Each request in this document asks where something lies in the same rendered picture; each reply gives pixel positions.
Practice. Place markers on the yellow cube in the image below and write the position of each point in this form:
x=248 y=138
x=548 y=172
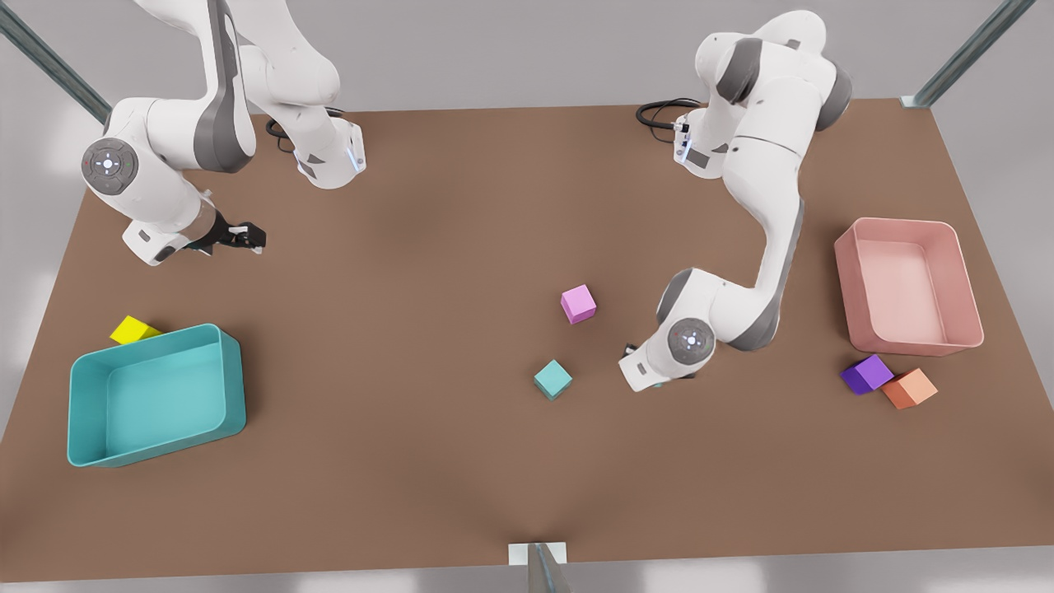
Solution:
x=132 y=331

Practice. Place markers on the teal blue cube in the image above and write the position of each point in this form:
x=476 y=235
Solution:
x=552 y=380

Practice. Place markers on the teal plastic bin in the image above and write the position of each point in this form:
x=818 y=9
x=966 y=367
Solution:
x=156 y=399

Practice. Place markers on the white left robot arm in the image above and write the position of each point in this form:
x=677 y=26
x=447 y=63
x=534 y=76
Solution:
x=762 y=148

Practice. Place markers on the pink cube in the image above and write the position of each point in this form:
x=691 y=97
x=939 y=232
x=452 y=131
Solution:
x=579 y=305

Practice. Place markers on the purple cube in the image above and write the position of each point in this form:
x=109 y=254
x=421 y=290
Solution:
x=866 y=375

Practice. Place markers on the orange cube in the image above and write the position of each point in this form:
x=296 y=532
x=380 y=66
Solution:
x=910 y=389

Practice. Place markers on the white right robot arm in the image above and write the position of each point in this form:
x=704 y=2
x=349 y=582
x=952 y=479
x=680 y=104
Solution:
x=169 y=132

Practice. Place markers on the pink plastic bin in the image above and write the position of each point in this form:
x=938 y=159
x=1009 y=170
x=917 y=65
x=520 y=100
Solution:
x=906 y=284

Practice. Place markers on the silver frame post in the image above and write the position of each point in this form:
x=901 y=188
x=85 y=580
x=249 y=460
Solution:
x=53 y=62
x=539 y=567
x=967 y=53

